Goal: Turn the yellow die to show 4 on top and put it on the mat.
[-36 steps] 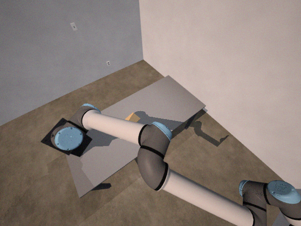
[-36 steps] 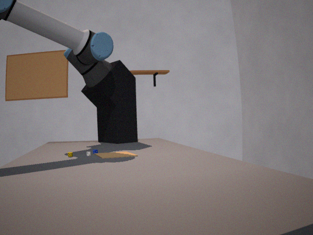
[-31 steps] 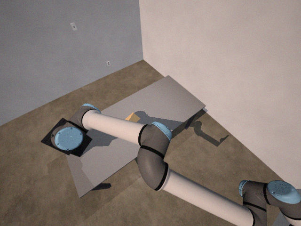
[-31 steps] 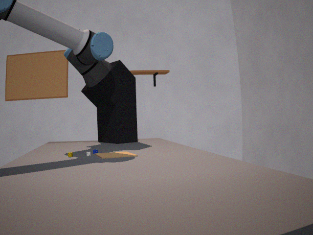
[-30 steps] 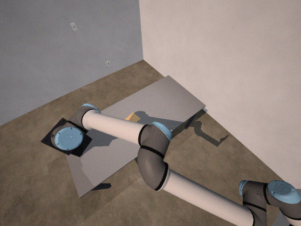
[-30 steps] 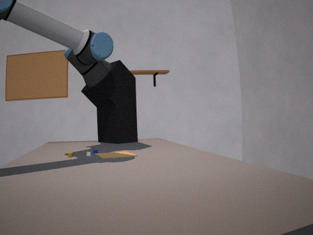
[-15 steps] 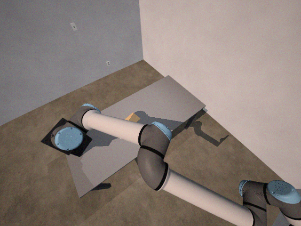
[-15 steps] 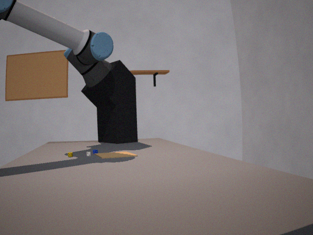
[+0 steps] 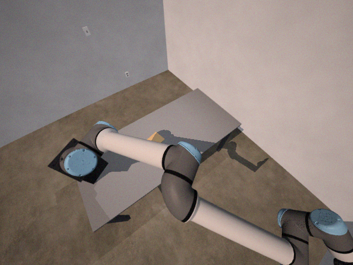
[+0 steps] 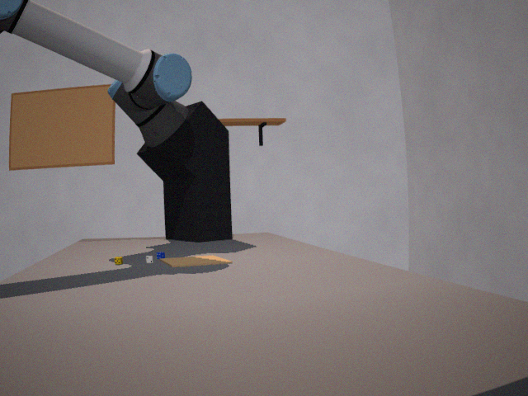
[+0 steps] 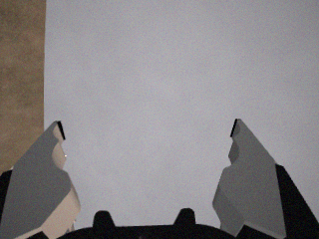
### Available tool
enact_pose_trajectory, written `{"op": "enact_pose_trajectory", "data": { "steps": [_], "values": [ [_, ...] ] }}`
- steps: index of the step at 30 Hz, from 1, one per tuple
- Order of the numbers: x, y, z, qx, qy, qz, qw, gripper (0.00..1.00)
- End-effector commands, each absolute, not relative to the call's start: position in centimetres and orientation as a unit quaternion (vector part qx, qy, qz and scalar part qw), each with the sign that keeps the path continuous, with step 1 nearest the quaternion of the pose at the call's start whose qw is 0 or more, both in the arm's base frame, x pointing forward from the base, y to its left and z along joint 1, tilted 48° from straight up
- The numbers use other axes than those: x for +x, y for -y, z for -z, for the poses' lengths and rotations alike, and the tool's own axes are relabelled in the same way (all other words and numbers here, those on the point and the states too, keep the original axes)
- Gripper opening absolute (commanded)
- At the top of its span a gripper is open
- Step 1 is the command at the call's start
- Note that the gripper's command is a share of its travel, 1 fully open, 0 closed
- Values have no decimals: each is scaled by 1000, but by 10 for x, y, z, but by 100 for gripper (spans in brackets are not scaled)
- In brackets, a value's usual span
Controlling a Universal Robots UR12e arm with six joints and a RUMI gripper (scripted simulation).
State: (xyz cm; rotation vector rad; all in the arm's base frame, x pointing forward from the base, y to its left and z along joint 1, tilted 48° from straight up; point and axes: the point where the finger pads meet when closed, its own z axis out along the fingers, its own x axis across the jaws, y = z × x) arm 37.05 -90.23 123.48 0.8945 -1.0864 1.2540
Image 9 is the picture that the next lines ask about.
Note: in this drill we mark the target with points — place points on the tan flat mat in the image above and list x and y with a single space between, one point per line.
156 137

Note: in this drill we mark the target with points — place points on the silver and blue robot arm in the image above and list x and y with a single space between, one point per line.
180 164

